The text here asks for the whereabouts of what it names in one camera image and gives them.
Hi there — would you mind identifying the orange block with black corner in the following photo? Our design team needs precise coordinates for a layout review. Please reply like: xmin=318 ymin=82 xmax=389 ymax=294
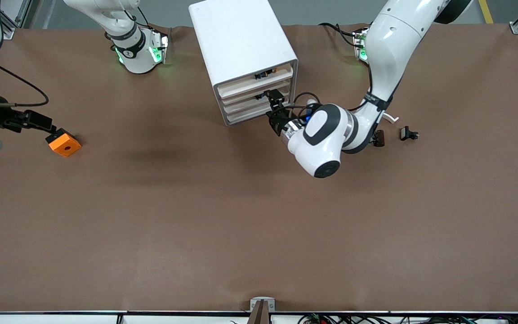
xmin=45 ymin=128 xmax=82 ymax=158

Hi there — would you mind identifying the brown table mat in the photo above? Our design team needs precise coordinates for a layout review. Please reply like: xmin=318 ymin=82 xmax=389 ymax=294
xmin=0 ymin=22 xmax=518 ymax=314

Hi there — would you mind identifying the brown pole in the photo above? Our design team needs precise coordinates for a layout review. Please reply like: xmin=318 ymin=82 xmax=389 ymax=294
xmin=246 ymin=301 xmax=272 ymax=324

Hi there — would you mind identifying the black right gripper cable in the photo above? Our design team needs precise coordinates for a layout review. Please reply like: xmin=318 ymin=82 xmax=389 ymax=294
xmin=0 ymin=58 xmax=49 ymax=108

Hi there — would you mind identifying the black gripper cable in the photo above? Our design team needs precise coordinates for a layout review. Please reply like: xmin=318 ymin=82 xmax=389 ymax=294
xmin=286 ymin=92 xmax=322 ymax=122
xmin=0 ymin=58 xmax=49 ymax=108

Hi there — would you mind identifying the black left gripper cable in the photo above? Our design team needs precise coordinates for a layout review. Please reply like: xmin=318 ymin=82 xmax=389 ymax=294
xmin=286 ymin=92 xmax=322 ymax=122

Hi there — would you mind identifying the black base cable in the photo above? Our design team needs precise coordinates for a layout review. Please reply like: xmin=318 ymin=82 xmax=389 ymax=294
xmin=320 ymin=22 xmax=359 ymax=48

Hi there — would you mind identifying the grey metal bracket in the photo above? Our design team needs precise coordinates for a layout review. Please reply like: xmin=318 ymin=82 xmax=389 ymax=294
xmin=250 ymin=297 xmax=276 ymax=312

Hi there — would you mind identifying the white table edge rail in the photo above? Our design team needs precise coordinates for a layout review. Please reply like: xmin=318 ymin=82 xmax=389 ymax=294
xmin=0 ymin=310 xmax=518 ymax=324

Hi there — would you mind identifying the cable bundle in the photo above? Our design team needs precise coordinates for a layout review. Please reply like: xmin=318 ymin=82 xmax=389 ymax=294
xmin=297 ymin=314 xmax=518 ymax=324

